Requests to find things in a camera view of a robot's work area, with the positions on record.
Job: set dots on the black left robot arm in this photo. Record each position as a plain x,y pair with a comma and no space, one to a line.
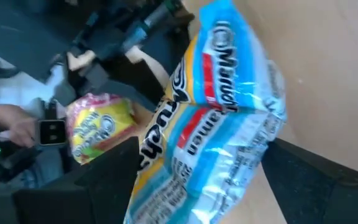
26,37

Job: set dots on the black smartwatch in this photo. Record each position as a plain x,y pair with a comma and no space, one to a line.
52,132

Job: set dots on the person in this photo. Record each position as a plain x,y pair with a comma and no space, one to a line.
42,84

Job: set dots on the green lime chili ramen packet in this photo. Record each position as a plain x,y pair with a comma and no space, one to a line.
101,127

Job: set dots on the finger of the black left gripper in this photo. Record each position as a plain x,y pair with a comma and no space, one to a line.
123,87

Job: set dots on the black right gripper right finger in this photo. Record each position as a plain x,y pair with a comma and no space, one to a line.
322,202

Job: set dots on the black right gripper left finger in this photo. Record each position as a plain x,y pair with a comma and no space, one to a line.
98,193

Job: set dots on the person's hand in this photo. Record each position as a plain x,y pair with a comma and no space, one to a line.
14,121

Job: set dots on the blue Maruchan ramen packet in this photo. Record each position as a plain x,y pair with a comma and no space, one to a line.
247,62
216,174

